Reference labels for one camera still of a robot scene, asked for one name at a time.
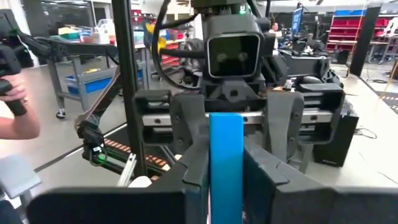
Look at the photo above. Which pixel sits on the silver aluminium bar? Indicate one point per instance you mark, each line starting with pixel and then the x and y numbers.
pixel 127 171

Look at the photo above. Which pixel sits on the blue long rectangular block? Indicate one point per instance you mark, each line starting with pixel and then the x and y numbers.
pixel 226 161

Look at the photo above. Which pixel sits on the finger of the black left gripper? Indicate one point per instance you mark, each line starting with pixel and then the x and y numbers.
pixel 284 124
pixel 189 121

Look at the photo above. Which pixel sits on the black pillar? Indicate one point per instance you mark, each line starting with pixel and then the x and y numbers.
pixel 365 40

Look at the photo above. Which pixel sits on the person's forearm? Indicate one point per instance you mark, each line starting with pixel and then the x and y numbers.
pixel 18 124

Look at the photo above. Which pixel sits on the gray seat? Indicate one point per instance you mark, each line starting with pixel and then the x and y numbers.
pixel 17 175

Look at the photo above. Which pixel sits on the person's hand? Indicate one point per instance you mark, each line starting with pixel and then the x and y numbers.
pixel 14 88

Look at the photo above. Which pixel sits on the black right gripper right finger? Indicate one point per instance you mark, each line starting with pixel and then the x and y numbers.
pixel 295 202

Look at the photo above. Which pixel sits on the black floor box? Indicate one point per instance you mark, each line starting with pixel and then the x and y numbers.
pixel 337 140

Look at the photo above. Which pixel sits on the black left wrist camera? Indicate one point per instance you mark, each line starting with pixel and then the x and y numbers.
pixel 233 53

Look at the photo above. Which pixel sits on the red shelf rack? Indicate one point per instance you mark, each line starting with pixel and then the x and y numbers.
pixel 345 28

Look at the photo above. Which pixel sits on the blue cart bin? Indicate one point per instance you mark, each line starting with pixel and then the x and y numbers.
pixel 93 84

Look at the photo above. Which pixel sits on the person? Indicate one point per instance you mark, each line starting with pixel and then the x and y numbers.
pixel 274 34

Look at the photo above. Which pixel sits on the gray metal cart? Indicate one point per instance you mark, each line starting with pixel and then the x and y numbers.
pixel 77 81

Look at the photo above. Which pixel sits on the black vertical frame post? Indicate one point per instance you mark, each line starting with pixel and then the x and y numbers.
pixel 129 77

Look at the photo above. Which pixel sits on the blue lit monitor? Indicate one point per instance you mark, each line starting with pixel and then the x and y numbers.
pixel 297 20

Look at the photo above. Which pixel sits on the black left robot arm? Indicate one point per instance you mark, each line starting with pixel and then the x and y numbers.
pixel 308 67

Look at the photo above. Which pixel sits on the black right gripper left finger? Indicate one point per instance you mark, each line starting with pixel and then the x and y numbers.
pixel 140 205

